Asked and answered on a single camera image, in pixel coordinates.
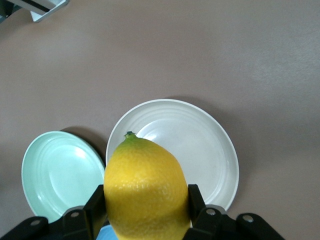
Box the blue plate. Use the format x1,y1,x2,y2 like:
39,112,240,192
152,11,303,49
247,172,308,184
96,223,118,240

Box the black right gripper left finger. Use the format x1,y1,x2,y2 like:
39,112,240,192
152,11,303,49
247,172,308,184
62,184,109,240

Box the beige plate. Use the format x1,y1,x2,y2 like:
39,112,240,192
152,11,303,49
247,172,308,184
105,98,240,213

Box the white metal bracket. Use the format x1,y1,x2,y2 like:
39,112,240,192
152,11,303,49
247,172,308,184
0,0,71,24

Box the yellow lemon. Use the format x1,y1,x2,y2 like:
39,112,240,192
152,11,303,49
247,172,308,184
103,130,192,240

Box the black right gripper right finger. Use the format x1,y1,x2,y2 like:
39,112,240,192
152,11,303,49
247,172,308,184
184,184,237,240

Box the mint green plate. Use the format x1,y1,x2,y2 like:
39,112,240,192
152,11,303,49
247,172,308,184
21,130,106,224

